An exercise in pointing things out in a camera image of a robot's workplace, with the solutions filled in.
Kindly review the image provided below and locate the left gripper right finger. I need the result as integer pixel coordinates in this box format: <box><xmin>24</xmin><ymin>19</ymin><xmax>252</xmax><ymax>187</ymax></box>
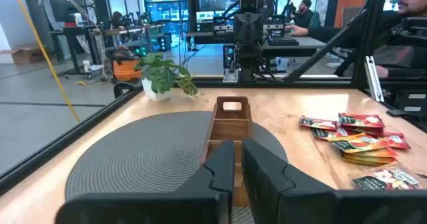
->
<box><xmin>242</xmin><ymin>139</ymin><xmax>427</xmax><ymax>224</ymax></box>

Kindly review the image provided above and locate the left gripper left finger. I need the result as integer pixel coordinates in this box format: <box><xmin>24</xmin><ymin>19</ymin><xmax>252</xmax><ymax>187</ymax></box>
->
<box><xmin>55</xmin><ymin>139</ymin><xmax>236</xmax><ymax>224</ymax></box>

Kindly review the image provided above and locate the beige vanilla tea sachet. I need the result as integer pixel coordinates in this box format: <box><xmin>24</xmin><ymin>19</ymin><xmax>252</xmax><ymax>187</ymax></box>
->
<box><xmin>352</xmin><ymin>165</ymin><xmax>424</xmax><ymax>191</ymax></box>

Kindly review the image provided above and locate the wooden tea organizer box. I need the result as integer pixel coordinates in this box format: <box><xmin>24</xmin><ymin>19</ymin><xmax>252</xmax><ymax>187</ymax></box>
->
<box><xmin>199</xmin><ymin>96</ymin><xmax>254</xmax><ymax>207</ymax></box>

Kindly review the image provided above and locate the black keyboard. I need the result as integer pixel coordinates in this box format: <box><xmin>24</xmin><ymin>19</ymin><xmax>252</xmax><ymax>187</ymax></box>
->
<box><xmin>266</xmin><ymin>33</ymin><xmax>300</xmax><ymax>47</ymax></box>

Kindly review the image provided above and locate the person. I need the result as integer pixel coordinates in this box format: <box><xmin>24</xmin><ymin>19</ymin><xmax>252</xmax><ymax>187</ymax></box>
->
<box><xmin>289</xmin><ymin>0</ymin><xmax>316</xmax><ymax>29</ymax></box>
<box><xmin>285</xmin><ymin>0</ymin><xmax>427</xmax><ymax>80</ymax></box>

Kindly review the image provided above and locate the grey desk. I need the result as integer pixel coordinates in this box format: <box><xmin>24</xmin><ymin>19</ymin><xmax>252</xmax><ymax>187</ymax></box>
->
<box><xmin>185</xmin><ymin>30</ymin><xmax>327</xmax><ymax>59</ymax></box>

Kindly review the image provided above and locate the round grey woven placemat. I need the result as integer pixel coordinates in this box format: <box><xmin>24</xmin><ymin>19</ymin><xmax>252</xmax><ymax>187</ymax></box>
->
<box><xmin>65</xmin><ymin>110</ymin><xmax>289</xmax><ymax>224</ymax></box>

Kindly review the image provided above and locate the green plant in white pot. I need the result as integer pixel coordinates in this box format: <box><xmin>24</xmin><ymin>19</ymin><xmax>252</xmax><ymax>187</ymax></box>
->
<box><xmin>133</xmin><ymin>52</ymin><xmax>199</xmax><ymax>102</ymax></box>

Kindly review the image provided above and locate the black computer with green lights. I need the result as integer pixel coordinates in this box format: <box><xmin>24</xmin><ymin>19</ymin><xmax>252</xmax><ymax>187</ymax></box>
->
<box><xmin>128</xmin><ymin>39</ymin><xmax>150</xmax><ymax>57</ymax></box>

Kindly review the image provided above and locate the orange shop vacuum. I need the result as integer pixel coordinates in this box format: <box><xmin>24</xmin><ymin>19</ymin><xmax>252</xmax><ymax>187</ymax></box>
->
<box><xmin>105</xmin><ymin>45</ymin><xmax>143</xmax><ymax>83</ymax></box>

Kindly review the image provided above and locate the black workbench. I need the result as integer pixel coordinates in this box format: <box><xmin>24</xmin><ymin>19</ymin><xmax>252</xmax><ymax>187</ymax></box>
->
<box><xmin>49</xmin><ymin>23</ymin><xmax>103</xmax><ymax>81</ymax></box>

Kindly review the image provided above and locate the cardboard box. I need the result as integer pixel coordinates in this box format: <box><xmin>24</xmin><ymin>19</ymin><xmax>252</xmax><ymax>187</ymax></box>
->
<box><xmin>0</xmin><ymin>43</ymin><xmax>46</xmax><ymax>65</ymax></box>

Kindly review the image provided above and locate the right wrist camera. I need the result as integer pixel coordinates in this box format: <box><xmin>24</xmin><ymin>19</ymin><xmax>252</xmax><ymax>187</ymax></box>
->
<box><xmin>239</xmin><ymin>0</ymin><xmax>260</xmax><ymax>13</ymax></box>

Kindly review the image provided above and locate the silver metal bracket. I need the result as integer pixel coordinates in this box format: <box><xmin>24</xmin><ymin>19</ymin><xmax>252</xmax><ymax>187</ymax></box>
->
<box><xmin>364</xmin><ymin>55</ymin><xmax>384</xmax><ymax>103</ymax></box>

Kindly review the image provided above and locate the yellow cable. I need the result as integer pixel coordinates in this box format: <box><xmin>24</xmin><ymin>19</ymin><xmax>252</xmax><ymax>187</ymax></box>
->
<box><xmin>9</xmin><ymin>0</ymin><xmax>81</xmax><ymax>123</ymax></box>

